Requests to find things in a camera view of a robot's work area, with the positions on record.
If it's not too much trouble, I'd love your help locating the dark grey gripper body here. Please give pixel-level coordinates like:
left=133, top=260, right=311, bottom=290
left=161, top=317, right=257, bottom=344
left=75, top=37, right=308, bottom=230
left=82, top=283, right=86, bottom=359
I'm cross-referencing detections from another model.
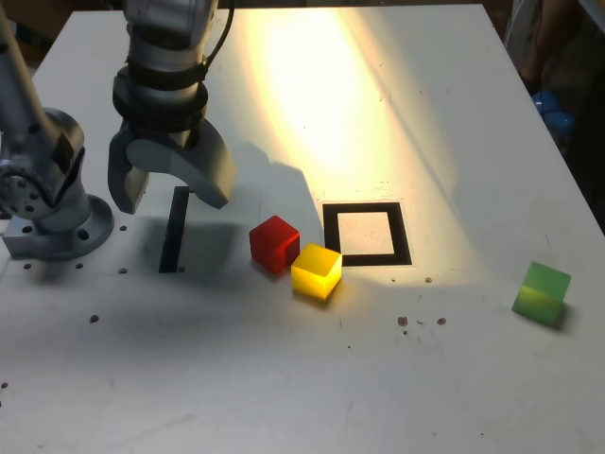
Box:
left=125, top=123, right=203, bottom=150

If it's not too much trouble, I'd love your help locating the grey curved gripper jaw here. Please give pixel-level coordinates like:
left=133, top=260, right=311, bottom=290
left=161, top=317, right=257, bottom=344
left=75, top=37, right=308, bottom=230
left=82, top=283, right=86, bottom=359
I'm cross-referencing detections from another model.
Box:
left=107, top=120, right=151, bottom=216
left=126, top=117, right=237, bottom=211

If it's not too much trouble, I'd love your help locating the red cube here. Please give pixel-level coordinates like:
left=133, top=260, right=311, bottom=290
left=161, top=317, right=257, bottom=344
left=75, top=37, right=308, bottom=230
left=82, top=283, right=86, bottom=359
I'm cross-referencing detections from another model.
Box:
left=249, top=215, right=303, bottom=275

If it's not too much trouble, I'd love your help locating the yellow cube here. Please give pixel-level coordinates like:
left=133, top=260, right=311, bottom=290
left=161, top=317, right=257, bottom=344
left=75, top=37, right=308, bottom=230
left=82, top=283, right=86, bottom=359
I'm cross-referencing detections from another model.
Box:
left=290, top=243, right=343, bottom=301

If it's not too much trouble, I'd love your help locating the green cube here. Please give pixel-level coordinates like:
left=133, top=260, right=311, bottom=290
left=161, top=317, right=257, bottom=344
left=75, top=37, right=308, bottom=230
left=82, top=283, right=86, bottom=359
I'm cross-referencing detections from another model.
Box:
left=510, top=261, right=572, bottom=328

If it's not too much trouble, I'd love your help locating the black tape square outline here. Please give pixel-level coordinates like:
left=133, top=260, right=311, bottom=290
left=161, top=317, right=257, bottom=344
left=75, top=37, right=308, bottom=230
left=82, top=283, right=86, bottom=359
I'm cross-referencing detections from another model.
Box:
left=321, top=201, right=413, bottom=269

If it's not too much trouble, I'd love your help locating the black tape strip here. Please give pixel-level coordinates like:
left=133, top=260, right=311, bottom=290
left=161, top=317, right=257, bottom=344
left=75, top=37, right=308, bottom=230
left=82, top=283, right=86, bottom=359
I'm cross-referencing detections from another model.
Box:
left=158, top=185, right=191, bottom=274

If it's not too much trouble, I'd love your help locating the blue round object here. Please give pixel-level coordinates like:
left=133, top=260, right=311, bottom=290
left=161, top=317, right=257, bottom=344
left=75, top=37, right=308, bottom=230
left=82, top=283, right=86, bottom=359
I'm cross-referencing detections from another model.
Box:
left=529, top=89, right=577, bottom=138

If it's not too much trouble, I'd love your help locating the person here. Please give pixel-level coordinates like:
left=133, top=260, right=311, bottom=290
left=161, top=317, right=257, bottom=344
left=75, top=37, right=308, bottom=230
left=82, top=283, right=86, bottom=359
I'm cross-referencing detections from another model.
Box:
left=519, top=0, right=605, bottom=86

